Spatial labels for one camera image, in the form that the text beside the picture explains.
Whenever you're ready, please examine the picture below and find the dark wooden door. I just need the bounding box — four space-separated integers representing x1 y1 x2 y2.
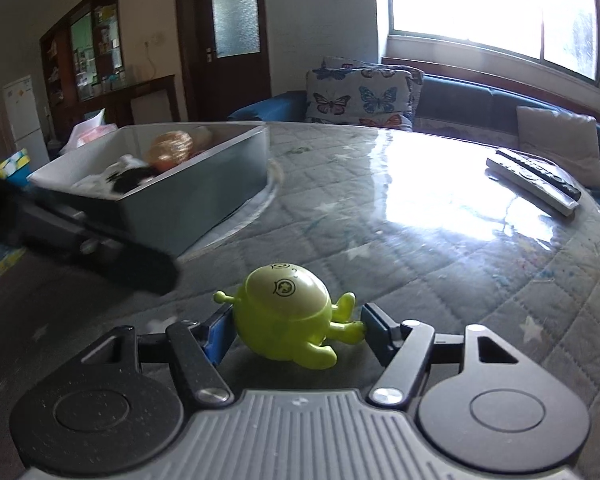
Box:
174 0 272 122

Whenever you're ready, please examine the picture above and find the butterfly print pillow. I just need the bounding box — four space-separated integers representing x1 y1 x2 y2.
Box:
304 67 416 132
321 55 425 87

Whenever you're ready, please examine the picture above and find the wooden cabinet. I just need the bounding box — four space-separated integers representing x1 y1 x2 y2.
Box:
39 0 179 127

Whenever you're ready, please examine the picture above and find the grey pillow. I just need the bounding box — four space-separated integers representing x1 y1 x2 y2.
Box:
515 105 600 190

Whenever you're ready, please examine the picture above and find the silver remote control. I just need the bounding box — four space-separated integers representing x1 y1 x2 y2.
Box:
484 152 581 217

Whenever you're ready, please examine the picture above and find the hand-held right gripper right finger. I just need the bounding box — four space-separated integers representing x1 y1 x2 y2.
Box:
362 302 521 407

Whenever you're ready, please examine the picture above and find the blue dotted box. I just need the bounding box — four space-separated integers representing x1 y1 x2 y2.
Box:
0 147 34 181

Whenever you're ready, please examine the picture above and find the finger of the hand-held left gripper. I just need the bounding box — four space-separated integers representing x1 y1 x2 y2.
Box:
82 234 184 295

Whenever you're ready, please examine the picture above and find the grey cardboard box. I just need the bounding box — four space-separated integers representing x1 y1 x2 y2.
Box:
28 122 270 259

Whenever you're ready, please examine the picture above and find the blue sofa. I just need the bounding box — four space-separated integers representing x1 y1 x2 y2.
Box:
227 72 600 202

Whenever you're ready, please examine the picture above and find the black remote control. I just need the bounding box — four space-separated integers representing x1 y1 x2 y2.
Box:
494 147 584 201

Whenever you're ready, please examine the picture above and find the white plush rabbit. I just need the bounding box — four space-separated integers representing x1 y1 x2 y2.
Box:
72 154 147 199

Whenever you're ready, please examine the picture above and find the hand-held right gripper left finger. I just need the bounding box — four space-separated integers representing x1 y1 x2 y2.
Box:
80 305 233 408

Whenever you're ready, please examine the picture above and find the translucent orange peanut toy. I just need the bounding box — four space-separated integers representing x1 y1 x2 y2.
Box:
147 130 194 169

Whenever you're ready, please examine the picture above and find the white refrigerator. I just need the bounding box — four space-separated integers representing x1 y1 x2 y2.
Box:
2 74 51 169

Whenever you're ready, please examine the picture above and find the green round figure toy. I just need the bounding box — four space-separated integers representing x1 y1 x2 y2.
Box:
213 262 367 372

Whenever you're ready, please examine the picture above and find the window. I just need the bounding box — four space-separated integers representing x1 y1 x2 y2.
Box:
374 0 600 84

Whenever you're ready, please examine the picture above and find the pink and white paper bag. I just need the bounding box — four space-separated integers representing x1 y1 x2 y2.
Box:
59 108 119 154

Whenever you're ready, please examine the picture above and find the quilt-covered desktop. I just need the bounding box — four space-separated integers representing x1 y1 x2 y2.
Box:
0 120 600 461

